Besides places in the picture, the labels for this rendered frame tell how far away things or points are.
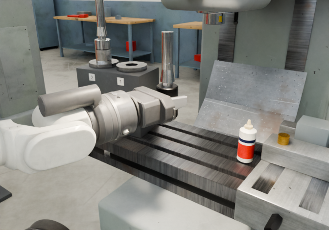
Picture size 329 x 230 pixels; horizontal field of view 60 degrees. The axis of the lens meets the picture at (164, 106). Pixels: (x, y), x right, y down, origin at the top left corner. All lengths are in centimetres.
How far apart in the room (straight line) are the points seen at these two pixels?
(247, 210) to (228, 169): 18
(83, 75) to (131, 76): 17
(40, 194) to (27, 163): 188
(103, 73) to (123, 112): 34
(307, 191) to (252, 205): 10
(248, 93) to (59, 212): 152
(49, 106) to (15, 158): 9
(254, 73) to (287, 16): 21
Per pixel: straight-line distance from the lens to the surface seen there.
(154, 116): 55
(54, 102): 47
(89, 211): 209
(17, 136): 44
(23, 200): 233
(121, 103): 52
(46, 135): 44
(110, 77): 83
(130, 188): 78
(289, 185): 58
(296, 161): 62
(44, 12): 794
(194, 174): 69
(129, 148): 80
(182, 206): 73
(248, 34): 105
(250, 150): 74
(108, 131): 50
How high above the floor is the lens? 134
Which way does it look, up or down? 21 degrees down
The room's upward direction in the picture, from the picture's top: straight up
